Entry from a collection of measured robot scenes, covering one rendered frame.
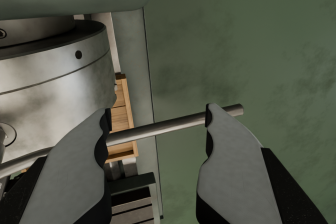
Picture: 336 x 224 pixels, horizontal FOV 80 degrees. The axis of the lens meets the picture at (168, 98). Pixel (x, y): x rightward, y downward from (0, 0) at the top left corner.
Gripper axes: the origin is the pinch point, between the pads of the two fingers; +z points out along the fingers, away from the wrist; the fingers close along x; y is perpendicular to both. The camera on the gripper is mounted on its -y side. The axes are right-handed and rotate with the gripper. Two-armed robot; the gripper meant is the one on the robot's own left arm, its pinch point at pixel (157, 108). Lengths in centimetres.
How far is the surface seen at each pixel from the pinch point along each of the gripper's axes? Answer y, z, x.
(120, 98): 22, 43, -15
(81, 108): 7.0, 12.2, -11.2
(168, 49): 34, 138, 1
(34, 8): -5.6, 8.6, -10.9
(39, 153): 5.4, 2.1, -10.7
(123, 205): 61, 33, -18
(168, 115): 93, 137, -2
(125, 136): 4.9, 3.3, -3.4
